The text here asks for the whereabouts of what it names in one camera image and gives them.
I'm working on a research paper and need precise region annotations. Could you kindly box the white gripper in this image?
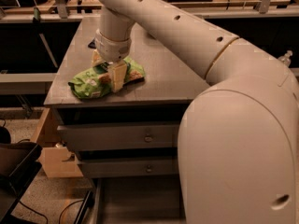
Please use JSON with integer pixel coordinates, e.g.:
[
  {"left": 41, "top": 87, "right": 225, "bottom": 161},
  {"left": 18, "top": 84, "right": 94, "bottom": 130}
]
[{"left": 92, "top": 29, "right": 131, "bottom": 92}]

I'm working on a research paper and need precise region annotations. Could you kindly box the green rice chip bag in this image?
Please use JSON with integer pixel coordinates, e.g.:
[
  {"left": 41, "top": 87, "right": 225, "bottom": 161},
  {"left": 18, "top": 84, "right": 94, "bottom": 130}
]
[{"left": 68, "top": 57, "right": 145, "bottom": 99}]

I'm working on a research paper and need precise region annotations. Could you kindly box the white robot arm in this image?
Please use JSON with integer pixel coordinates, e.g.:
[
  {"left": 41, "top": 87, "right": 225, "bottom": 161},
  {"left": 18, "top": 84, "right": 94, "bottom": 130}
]
[{"left": 96, "top": 0, "right": 298, "bottom": 224}]

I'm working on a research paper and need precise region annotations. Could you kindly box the top grey drawer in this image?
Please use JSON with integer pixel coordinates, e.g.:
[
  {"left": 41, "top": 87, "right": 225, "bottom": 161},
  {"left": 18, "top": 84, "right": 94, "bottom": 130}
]
[{"left": 58, "top": 104, "right": 187, "bottom": 151}]

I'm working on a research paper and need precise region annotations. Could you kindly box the grey drawer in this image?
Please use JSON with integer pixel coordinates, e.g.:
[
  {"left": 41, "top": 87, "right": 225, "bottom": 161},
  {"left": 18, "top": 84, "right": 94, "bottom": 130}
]
[
  {"left": 58, "top": 104, "right": 187, "bottom": 151},
  {"left": 89, "top": 175, "right": 186, "bottom": 224},
  {"left": 78, "top": 147, "right": 178, "bottom": 178}
]

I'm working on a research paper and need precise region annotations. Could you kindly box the grey drawer cabinet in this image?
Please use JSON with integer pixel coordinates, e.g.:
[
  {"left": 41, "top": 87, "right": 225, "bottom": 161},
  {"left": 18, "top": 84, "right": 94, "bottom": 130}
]
[{"left": 44, "top": 14, "right": 210, "bottom": 224}]

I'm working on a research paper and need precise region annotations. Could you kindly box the middle grey drawer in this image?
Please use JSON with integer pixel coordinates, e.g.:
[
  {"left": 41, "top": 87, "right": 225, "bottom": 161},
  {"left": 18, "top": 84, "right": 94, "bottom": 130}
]
[{"left": 78, "top": 147, "right": 178, "bottom": 178}]

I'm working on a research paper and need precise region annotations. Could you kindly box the bottom grey drawer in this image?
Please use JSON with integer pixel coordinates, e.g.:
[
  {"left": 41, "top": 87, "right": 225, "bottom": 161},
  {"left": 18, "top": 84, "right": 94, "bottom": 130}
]
[{"left": 89, "top": 175, "right": 186, "bottom": 224}]

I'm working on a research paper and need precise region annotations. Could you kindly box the dark snack bar wrapper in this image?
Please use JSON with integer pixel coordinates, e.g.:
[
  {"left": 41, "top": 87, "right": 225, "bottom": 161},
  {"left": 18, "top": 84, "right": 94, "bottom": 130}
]
[{"left": 88, "top": 38, "right": 96, "bottom": 49}]

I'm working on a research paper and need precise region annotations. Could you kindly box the wooden box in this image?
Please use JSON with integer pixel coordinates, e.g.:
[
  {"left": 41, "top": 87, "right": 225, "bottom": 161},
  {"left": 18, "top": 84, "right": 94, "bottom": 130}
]
[{"left": 31, "top": 108, "right": 82, "bottom": 178}]

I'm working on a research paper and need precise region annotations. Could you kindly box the black bin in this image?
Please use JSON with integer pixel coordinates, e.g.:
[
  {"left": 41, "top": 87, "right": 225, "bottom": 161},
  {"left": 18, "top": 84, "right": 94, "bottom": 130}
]
[{"left": 0, "top": 142, "right": 42, "bottom": 224}]

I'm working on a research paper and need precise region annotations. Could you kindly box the clear sanitizer pump bottle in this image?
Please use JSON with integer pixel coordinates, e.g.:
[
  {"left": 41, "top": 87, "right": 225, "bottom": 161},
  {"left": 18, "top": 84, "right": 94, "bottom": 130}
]
[{"left": 278, "top": 50, "right": 292, "bottom": 66}]

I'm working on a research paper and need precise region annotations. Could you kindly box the black floor cable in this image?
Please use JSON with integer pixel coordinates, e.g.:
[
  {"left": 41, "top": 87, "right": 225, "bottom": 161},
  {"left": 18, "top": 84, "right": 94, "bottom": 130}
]
[{"left": 18, "top": 198, "right": 85, "bottom": 224}]

